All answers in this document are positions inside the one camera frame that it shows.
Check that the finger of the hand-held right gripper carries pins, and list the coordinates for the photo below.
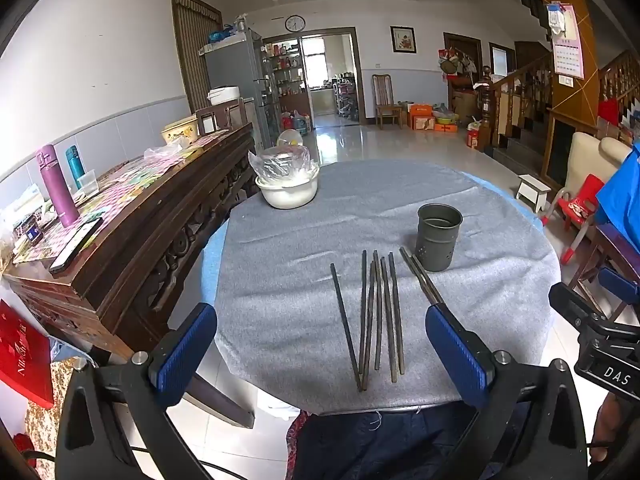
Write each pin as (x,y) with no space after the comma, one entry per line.
(575,310)
(620,287)

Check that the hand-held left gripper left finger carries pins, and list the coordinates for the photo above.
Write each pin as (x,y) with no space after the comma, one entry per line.
(185,350)

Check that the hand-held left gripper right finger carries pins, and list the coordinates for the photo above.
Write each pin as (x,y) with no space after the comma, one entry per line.
(457,355)

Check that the grey perforated chopstick holder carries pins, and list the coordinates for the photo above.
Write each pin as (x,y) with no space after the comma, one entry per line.
(439,237)

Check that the person's right hand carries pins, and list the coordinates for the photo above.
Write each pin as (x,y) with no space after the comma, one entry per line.
(607,425)

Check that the red plastic chair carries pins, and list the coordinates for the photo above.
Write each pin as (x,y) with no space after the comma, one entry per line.
(580,207)

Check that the blue cloth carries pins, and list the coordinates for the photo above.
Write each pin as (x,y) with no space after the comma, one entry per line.
(622,190)

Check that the carved wooden sideboard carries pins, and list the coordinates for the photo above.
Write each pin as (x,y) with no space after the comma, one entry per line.
(150,240)

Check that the person's dark trousers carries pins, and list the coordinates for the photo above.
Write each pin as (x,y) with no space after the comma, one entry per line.
(380,450)

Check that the beige sofa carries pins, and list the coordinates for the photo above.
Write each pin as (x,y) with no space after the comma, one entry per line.
(585,160)

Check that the white step stool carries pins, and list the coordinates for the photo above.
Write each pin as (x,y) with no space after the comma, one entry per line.
(534,183)

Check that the black phone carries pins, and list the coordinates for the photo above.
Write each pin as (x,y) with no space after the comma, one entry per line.
(75,245)

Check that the grey table cloth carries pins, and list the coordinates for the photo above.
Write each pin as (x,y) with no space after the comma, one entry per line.
(310,260)

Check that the red book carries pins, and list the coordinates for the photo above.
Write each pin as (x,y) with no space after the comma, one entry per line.
(25,355)

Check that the colourful patterned mat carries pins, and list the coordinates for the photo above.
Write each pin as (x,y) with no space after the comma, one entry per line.
(130,185)

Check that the white bowl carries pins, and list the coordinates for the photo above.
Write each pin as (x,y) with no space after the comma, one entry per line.
(287,195)

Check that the clear plastic container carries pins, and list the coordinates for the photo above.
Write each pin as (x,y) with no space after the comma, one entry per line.
(87,182)

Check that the crumpled plastic bag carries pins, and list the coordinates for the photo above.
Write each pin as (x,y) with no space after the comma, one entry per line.
(165,152)

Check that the purple thermos bottle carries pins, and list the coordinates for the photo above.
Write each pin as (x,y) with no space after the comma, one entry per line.
(57,185)

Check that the clear plastic bag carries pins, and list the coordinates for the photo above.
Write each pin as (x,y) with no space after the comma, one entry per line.
(282,162)

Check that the teal bottle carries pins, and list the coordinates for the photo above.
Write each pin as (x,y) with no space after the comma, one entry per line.
(74,165)

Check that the floral enamel pot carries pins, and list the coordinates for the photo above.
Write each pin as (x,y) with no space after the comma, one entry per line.
(180,129)

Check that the wooden stair railing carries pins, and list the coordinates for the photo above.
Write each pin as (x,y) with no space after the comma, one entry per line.
(487,105)

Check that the flat orange box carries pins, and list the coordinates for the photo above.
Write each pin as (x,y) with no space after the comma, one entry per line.
(445,127)

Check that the small wooden chair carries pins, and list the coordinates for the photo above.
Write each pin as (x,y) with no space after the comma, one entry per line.
(220,117)

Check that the white table fan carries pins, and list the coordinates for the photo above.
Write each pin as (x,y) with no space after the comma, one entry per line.
(290,137)

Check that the orange cardboard box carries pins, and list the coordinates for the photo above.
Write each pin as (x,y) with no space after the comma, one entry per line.
(422,117)

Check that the white rice cooker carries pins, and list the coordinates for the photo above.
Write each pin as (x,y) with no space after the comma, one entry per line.
(222,95)

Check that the tall wooden chair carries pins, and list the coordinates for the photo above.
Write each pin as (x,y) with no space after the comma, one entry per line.
(382,90)

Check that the grey refrigerator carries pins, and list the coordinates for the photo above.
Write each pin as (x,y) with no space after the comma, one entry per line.
(235,70)

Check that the shelf with bottles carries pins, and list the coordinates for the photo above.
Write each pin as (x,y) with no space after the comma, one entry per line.
(285,70)

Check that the brown curtain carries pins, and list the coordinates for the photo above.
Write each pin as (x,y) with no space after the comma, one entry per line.
(192,50)

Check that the framed picture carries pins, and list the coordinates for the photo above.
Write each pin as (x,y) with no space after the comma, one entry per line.
(403,39)

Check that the wall calendar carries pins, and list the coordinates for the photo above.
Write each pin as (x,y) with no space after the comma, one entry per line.
(567,55)

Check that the wall clock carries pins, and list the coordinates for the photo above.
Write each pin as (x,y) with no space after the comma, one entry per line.
(295,23)

